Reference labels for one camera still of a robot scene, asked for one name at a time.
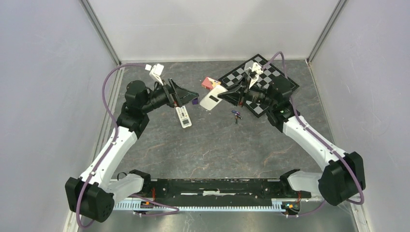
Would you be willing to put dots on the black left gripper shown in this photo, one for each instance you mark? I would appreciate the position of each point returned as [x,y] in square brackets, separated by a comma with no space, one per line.
[181,95]

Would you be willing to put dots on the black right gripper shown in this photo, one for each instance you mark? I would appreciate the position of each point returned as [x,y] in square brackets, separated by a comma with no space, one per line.
[233,95]

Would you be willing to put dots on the red and white remote control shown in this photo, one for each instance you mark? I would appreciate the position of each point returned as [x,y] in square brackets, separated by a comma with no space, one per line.
[211,99]

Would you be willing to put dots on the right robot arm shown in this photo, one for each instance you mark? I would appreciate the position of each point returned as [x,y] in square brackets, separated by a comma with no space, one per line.
[342,176]

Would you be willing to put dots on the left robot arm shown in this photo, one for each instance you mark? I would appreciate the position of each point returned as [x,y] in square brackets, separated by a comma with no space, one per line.
[92,194]

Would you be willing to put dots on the black and white chessboard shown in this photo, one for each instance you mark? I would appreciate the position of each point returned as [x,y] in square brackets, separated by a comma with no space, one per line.
[270,74]

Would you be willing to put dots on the red playing card box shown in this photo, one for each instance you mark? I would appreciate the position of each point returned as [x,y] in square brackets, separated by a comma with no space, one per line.
[209,83]

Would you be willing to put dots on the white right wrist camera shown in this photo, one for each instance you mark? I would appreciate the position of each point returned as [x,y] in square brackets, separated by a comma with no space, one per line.
[252,71]

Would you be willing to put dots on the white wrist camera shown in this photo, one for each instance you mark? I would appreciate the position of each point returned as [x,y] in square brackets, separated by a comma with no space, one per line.
[252,71]
[155,72]

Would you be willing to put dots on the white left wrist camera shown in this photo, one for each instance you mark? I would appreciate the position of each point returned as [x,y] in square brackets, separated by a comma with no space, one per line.
[155,72]

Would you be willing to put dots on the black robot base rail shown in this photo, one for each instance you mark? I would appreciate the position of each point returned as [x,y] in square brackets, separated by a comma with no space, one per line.
[215,195]

